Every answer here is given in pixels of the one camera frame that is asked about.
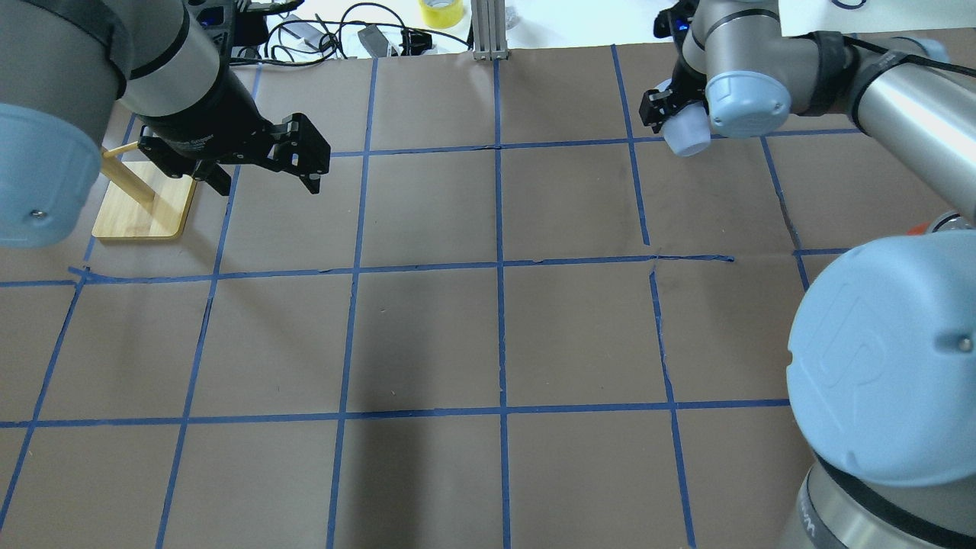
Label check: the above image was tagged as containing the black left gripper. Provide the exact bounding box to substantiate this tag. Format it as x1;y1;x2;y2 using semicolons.
137;80;331;197

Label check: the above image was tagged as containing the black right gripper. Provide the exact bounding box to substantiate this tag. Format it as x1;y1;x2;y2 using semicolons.
639;59;707;129

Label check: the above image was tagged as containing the light blue cup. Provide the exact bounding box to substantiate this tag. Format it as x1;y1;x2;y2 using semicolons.
661;91;711;157

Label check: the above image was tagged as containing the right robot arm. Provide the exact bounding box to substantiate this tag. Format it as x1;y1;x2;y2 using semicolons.
639;1;975;548

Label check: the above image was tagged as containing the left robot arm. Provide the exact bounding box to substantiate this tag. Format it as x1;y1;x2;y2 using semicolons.
1;1;331;248

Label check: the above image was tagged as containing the wooden cup stand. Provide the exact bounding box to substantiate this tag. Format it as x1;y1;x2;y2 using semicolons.
91;143;196;241

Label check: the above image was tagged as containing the grey power brick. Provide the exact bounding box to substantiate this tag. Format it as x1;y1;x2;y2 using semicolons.
357;24;400;58

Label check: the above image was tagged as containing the yellow tape roll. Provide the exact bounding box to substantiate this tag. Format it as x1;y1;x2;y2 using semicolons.
418;0;466;29

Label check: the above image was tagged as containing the orange can with grey lid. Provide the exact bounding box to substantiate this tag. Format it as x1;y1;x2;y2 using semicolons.
907;212;974;236

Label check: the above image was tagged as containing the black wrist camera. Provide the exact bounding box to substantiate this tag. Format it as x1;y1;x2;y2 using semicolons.
653;0;698;40

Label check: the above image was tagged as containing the black cable bundle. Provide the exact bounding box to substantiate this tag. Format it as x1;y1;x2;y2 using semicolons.
229;2;470;68

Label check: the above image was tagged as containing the aluminium frame post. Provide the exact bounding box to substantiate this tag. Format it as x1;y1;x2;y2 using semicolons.
470;0;509;60

